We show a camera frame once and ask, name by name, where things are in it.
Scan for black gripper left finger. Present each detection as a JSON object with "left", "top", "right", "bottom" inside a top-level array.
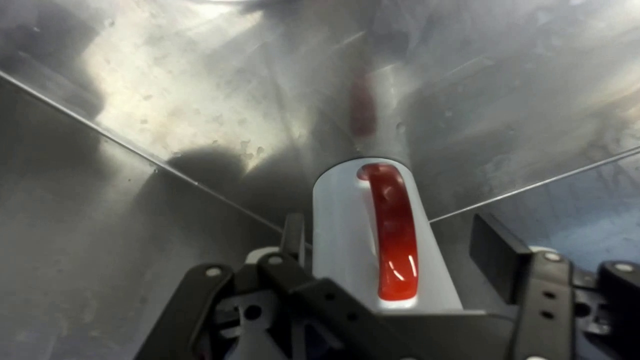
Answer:
[{"left": 134, "top": 212, "right": 427, "bottom": 360}]

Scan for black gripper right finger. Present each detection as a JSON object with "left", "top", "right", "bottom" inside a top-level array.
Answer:
[{"left": 467, "top": 212, "right": 640, "bottom": 360}]

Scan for white mug with red handle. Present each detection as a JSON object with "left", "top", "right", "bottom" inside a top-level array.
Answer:
[{"left": 307, "top": 157, "right": 466, "bottom": 317}]

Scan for stainless steel sink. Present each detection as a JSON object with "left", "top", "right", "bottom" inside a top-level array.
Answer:
[{"left": 0, "top": 0, "right": 640, "bottom": 360}]

